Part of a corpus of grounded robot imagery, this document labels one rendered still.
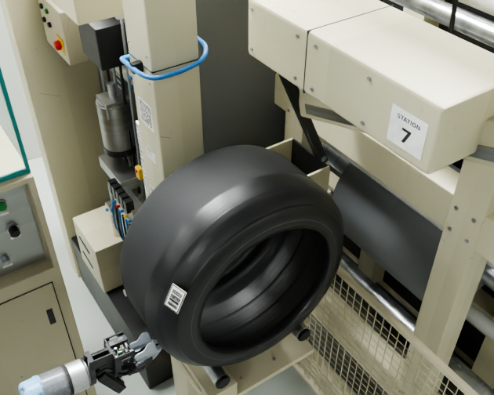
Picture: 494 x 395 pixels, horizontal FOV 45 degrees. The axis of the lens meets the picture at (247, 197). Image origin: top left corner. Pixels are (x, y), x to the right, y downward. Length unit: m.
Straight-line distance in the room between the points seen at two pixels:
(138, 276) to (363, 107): 0.65
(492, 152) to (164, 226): 0.71
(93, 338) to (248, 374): 1.30
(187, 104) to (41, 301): 0.93
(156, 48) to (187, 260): 0.49
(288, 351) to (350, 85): 0.92
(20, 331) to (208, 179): 1.04
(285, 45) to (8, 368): 1.50
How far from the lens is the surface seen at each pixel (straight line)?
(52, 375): 1.51
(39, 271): 2.05
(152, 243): 1.39
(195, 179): 1.40
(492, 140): 1.22
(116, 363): 1.53
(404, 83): 1.14
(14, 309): 2.11
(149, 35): 1.39
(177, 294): 1.34
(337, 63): 1.26
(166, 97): 1.48
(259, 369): 1.83
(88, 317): 3.07
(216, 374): 1.68
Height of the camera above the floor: 2.32
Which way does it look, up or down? 40 degrees down
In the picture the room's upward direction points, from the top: straight up
